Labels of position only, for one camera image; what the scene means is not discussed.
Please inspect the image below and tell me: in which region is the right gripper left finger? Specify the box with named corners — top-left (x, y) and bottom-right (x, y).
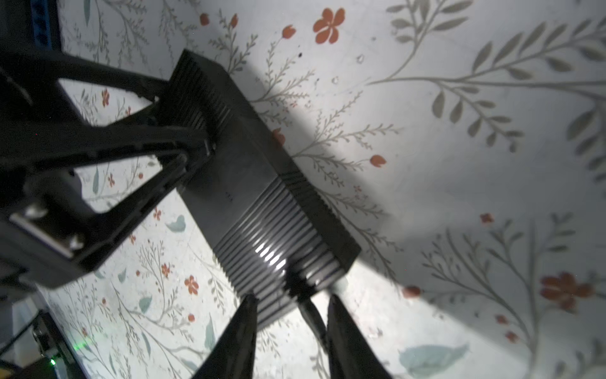
top-left (192, 294), bottom-right (259, 379)

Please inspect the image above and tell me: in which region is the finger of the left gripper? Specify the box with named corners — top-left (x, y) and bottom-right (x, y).
top-left (1, 49), bottom-right (168, 101)

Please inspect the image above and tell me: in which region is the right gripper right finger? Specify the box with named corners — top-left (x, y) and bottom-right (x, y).
top-left (327, 295), bottom-right (391, 379)

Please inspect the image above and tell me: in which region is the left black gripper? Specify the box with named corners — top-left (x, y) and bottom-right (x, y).
top-left (1, 122), bottom-right (211, 288)

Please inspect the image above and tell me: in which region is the floral table mat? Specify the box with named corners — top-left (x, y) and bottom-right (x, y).
top-left (58, 1), bottom-right (605, 378)

